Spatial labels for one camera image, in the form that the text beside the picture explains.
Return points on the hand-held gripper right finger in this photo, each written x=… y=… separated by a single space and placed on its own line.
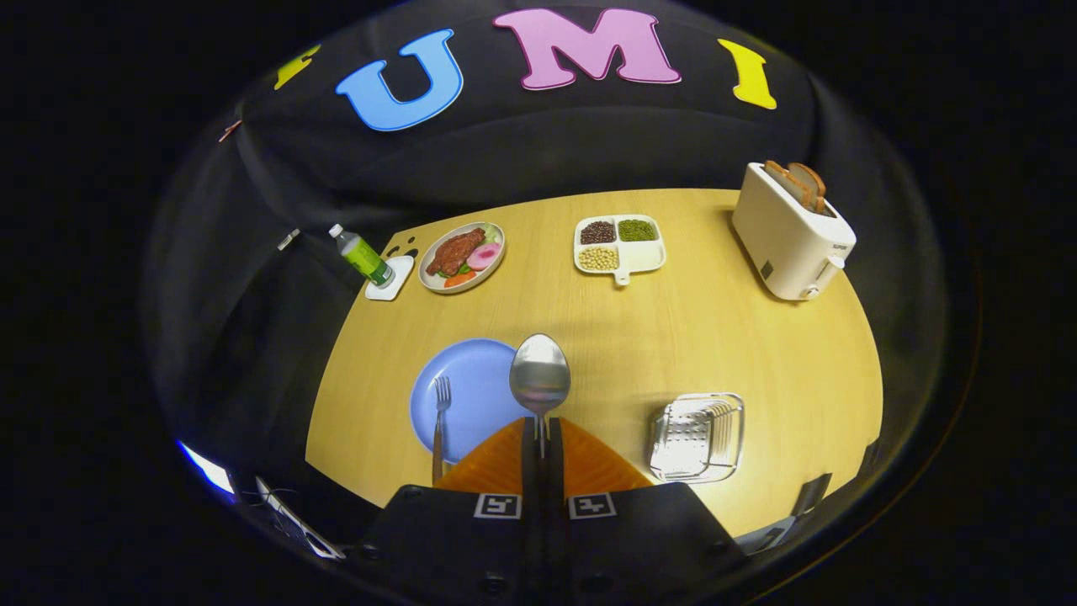
x=554 y=471

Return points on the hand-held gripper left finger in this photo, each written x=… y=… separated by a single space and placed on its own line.
x=530 y=471

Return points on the metal spoon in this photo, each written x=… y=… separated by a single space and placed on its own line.
x=539 y=374

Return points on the blue plate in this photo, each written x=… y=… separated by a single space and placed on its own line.
x=480 y=379

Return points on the orange carrot slice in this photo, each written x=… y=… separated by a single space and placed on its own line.
x=459 y=280

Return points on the beige food plate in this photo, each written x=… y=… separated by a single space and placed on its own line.
x=437 y=282

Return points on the pile of pale soybeans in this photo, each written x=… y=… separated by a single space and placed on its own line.
x=598 y=258

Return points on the pink ham slice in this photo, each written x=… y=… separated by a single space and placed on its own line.
x=484 y=256

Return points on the white square coaster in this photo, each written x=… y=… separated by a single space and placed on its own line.
x=395 y=282

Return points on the brown steak piece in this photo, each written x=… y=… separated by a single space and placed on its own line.
x=454 y=251

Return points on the white divided dish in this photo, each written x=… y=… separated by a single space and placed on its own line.
x=644 y=255

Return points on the pile of dark red beans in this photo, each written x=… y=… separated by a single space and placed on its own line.
x=597 y=232

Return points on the pile of green beans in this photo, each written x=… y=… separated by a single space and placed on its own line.
x=637 y=230

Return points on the green drink bottle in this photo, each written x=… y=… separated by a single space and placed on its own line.
x=363 y=257

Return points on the white toaster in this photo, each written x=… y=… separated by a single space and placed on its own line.
x=782 y=244

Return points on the white clip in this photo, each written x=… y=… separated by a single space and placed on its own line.
x=289 y=239

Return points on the toast bread slice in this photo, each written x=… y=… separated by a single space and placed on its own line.
x=813 y=181
x=787 y=181

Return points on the pink clip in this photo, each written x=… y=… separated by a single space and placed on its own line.
x=230 y=130

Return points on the white metal frame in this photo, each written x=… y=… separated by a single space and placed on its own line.
x=294 y=522

